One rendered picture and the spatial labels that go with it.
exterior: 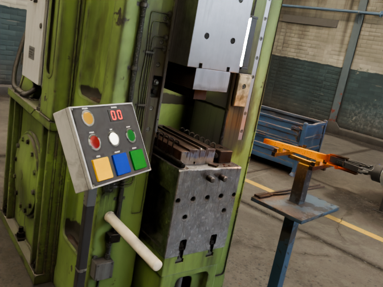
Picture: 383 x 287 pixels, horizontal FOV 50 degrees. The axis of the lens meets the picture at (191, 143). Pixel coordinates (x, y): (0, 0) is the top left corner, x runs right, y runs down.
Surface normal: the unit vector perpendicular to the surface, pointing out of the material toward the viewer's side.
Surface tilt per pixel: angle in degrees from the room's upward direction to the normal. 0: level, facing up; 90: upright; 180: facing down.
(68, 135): 90
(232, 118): 90
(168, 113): 90
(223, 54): 90
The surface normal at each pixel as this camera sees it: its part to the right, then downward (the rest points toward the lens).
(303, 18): -0.69, 0.06
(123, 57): 0.57, 0.29
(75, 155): -0.49, 0.13
